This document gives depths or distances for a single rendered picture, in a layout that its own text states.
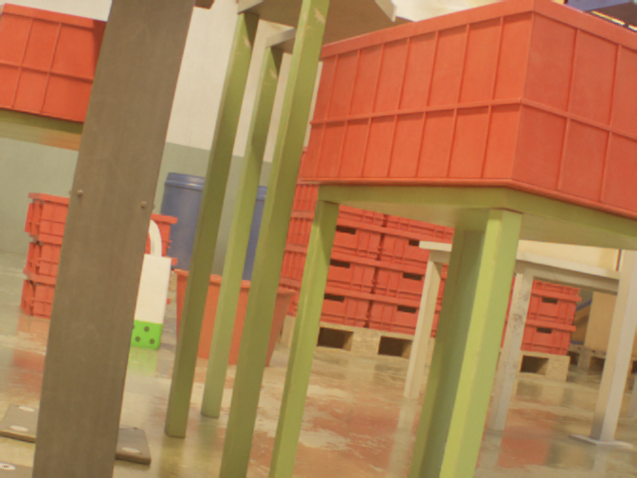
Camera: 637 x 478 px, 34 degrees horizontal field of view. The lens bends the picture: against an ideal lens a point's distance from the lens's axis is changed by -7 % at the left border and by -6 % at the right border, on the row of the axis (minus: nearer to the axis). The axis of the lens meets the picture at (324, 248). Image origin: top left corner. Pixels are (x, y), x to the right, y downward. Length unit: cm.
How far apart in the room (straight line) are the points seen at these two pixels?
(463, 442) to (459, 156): 33
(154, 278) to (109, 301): 252
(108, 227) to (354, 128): 38
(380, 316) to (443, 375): 353
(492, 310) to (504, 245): 7
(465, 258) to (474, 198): 64
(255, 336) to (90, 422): 50
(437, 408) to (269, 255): 39
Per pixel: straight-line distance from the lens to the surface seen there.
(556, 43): 123
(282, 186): 191
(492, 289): 121
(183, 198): 899
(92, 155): 148
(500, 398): 339
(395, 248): 540
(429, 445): 192
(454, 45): 135
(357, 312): 534
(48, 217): 439
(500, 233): 121
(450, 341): 190
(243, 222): 266
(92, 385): 150
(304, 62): 194
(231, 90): 231
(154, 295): 400
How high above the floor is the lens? 42
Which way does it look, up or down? 1 degrees up
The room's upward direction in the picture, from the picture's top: 10 degrees clockwise
